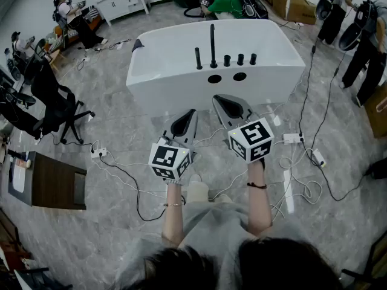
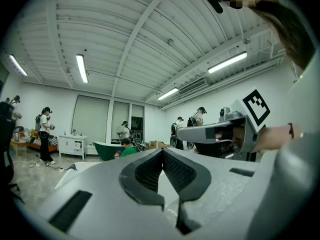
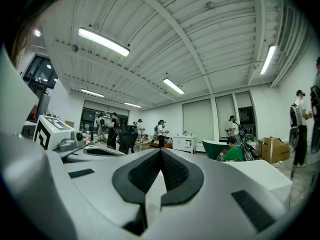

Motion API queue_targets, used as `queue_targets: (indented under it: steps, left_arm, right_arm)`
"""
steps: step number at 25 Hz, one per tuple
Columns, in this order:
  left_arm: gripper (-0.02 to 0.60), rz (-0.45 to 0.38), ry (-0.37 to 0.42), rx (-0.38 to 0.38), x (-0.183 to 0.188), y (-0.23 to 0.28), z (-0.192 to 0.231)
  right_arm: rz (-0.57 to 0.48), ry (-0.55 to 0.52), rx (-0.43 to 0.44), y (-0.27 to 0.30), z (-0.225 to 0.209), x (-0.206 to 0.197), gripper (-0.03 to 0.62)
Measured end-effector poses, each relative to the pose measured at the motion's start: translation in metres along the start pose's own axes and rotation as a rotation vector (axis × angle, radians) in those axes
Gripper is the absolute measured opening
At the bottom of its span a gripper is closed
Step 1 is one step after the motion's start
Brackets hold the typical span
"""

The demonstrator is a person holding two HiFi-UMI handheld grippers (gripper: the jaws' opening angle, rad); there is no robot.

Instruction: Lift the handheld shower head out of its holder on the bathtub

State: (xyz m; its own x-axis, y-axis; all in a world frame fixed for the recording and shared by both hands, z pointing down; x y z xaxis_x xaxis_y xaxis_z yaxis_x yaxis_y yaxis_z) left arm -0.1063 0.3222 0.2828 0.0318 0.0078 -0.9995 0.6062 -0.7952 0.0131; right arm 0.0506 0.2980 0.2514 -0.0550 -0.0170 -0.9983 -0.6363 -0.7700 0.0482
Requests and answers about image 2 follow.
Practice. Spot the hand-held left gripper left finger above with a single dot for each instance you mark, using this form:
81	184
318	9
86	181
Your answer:
105	184

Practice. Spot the striped cushion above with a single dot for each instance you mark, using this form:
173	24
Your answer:
37	142

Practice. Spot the small wooden table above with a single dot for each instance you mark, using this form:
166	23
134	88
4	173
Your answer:
18	142

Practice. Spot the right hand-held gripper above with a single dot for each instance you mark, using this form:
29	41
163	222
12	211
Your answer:
250	144

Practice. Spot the person's right forearm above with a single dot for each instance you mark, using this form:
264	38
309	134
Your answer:
275	136

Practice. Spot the person's white shirt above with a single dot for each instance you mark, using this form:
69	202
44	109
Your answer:
305	104

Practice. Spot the ceiling tube light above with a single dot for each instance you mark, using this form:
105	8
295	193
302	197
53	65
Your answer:
18	65
227	62
167	94
82	69

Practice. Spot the black head-worn camera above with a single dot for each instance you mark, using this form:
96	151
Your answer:
214	2

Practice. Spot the cardboard box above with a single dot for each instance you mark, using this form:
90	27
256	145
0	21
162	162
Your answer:
155	145

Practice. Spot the medium window roller blind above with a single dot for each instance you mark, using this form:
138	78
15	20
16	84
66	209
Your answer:
120	116

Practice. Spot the white bathtub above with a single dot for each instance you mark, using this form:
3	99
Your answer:
75	176

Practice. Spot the orange sofa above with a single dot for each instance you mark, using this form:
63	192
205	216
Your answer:
35	147

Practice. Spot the narrow window roller blind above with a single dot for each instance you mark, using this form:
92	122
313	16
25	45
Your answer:
137	111

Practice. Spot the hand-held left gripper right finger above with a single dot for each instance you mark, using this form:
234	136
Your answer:
225	184

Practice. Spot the green bathtub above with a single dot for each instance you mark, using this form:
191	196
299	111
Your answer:
107	150

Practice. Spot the ceiling air conditioner vent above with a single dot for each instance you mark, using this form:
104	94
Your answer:
193	86

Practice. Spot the wide window roller blind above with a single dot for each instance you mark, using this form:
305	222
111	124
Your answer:
91	119

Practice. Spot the silver kettle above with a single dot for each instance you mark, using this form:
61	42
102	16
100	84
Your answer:
16	136

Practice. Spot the white cabinet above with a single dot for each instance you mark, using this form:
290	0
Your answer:
72	145

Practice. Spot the grey cloth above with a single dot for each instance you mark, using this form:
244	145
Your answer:
72	167

